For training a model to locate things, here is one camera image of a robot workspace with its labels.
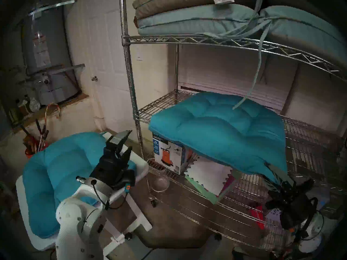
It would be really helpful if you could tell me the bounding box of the purple zigzag-edged paper sheet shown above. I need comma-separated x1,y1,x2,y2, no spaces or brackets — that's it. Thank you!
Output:
221,174,239,195

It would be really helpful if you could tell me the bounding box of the tan flat cushion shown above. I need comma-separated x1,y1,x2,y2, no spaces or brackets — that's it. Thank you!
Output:
132,0,261,19

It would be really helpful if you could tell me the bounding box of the pale blue tie cushion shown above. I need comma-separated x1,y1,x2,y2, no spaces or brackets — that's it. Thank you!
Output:
137,4,347,111

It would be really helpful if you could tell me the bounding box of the metal heater strap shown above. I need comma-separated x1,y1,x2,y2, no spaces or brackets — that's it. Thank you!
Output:
30,0,78,16
19,63,86,84

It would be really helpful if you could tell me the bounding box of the clear glass bowl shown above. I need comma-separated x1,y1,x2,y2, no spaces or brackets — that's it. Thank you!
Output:
150,175,170,193

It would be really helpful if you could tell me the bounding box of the red plastic package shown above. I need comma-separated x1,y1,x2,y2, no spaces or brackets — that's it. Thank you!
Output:
248,205,265,230

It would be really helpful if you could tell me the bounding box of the white panel door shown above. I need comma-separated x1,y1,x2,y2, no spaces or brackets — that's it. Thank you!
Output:
81,0,133,132

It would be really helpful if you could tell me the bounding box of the utility pump cardboard box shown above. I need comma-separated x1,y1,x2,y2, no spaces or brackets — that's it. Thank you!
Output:
152,132,193,175

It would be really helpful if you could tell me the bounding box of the black handled screwdriver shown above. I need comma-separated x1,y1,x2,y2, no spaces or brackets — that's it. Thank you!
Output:
38,129,50,151

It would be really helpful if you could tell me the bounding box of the orange plastic bucket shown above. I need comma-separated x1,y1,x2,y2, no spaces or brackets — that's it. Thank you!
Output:
25,143,49,159

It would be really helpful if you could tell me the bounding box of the teal tufted seat cushion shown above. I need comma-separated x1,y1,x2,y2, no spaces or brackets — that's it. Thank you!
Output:
22,132,136,239
149,92,288,184

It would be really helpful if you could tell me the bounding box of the red yellow striped cable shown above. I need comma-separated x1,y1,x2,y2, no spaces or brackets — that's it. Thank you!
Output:
45,103,61,122

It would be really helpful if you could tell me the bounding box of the crumpled aluminium foil ball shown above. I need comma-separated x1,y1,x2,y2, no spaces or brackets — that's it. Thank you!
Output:
28,96,41,112

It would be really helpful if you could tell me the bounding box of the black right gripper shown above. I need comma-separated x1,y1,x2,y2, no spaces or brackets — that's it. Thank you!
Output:
261,162,319,230

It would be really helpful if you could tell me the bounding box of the chrome wire shelf rack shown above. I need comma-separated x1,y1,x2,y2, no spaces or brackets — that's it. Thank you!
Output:
119,0,347,252

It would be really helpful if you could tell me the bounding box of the white folding table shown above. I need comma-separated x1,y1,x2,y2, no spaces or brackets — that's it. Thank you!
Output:
16,132,153,260

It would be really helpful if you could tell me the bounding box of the grey water heater tank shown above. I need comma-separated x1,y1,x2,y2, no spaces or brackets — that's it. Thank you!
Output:
22,5,79,105

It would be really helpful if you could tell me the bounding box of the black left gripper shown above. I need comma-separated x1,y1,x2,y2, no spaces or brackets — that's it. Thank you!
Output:
89,130,136,191

